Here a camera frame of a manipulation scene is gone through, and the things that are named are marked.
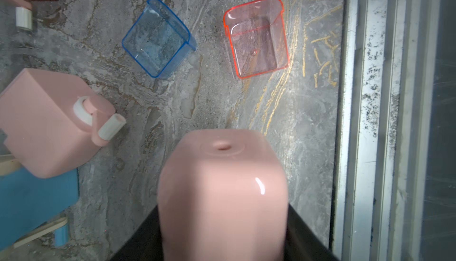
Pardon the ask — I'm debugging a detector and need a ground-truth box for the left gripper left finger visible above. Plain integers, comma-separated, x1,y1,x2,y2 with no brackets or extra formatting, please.
110,206,164,261

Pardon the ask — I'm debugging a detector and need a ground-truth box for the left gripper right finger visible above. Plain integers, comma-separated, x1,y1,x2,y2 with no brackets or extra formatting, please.
285,204,338,261

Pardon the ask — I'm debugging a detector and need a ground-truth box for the pink transparent tray front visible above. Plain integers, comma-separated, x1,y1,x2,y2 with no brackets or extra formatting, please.
223,0,290,79

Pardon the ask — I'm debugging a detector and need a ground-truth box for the blue transparent tray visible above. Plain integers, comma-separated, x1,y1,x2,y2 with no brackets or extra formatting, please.
122,0,197,79

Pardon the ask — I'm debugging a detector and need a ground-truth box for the aluminium front rail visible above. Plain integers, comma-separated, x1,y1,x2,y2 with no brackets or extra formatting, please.
330,0,456,261

